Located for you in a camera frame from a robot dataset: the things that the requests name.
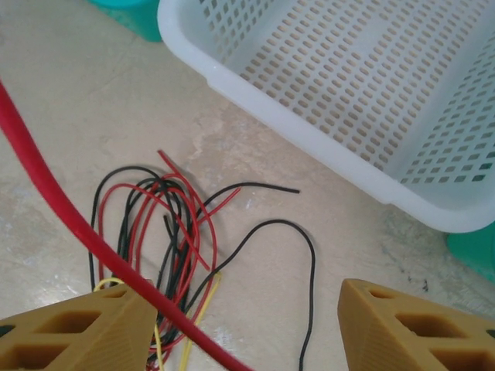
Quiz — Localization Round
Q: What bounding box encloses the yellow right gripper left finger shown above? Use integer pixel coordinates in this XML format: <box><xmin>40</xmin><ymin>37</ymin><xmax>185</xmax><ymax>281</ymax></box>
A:
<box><xmin>0</xmin><ymin>284</ymin><xmax>159</xmax><ymax>371</ymax></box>

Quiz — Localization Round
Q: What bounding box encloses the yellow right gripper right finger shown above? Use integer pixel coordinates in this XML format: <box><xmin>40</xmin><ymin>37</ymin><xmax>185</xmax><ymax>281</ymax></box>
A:
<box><xmin>337</xmin><ymin>278</ymin><xmax>495</xmax><ymax>371</ymax></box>

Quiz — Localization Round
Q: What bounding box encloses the yellow cable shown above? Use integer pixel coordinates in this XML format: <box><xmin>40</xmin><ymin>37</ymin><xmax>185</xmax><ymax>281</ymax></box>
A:
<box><xmin>93</xmin><ymin>276</ymin><xmax>166</xmax><ymax>371</ymax></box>
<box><xmin>179</xmin><ymin>272</ymin><xmax>224</xmax><ymax>371</ymax></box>

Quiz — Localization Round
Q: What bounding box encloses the black cable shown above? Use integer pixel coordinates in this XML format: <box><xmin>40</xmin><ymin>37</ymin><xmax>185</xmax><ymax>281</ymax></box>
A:
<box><xmin>87</xmin><ymin>165</ymin><xmax>186</xmax><ymax>294</ymax></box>
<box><xmin>181</xmin><ymin>219</ymin><xmax>317</xmax><ymax>371</ymax></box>
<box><xmin>156</xmin><ymin>181</ymin><xmax>301</xmax><ymax>310</ymax></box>
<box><xmin>119</xmin><ymin>177</ymin><xmax>186</xmax><ymax>333</ymax></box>

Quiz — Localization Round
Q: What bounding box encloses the teal plastic basket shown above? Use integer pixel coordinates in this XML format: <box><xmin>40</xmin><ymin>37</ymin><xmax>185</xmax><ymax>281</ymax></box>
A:
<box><xmin>445</xmin><ymin>222</ymin><xmax>495</xmax><ymax>285</ymax></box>
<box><xmin>87</xmin><ymin>0</ymin><xmax>163</xmax><ymax>43</ymax></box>

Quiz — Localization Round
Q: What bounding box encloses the white plastic basket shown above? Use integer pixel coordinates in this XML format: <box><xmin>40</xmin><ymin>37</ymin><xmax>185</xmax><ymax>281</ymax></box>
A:
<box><xmin>156</xmin><ymin>0</ymin><xmax>495</xmax><ymax>234</ymax></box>

